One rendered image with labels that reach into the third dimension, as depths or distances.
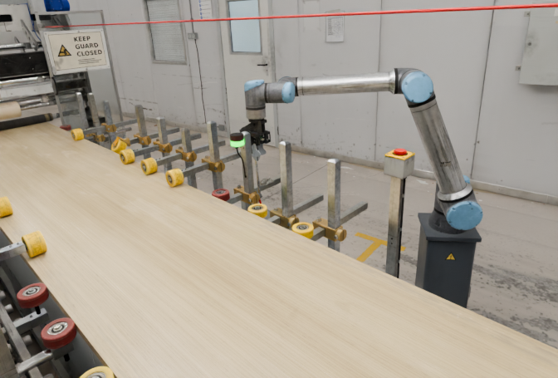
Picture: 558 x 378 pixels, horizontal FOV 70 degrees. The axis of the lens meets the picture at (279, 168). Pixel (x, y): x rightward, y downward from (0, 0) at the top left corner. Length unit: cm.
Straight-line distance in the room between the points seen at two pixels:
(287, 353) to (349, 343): 15
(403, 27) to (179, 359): 366
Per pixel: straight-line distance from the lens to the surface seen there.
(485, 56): 400
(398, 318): 115
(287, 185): 168
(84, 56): 385
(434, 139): 181
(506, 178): 420
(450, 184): 190
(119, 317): 124
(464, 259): 224
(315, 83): 188
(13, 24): 403
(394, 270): 150
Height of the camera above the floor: 165
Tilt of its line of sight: 21 degrees down
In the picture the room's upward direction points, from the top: 3 degrees counter-clockwise
